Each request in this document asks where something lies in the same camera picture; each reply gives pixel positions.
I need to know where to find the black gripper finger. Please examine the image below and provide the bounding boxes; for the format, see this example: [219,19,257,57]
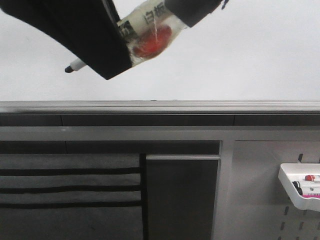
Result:
[164,0,222,28]
[0,0,133,80]

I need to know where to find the white black whiteboard marker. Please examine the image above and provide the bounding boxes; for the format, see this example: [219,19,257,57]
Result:
[64,0,186,73]

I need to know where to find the red capped whiteboard marker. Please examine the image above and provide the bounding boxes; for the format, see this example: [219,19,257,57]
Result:
[304,174,320,183]

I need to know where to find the grey fabric pocket organiser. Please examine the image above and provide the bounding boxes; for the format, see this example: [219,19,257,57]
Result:
[0,154,146,240]

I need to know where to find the dark grey hanging panel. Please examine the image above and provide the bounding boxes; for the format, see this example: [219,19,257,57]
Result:
[146,155,219,240]

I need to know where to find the white plastic marker tray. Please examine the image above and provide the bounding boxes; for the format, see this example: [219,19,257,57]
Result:
[278,163,320,212]

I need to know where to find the grey pegboard panel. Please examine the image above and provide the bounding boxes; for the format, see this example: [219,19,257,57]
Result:
[215,141,320,240]

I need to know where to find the black capped marker lower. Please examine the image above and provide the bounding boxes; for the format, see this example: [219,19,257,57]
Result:
[297,188,320,196]

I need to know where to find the black capped marker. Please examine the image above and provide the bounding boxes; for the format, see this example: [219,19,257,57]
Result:
[297,188,320,196]
[292,181,320,188]

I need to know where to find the black capped marker upper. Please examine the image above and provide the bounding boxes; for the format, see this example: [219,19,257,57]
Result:
[292,181,320,188]

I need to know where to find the pink marker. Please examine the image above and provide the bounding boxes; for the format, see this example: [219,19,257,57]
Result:
[302,193,320,199]

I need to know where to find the white whiteboard with aluminium frame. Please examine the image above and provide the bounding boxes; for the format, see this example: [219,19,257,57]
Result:
[0,0,320,127]

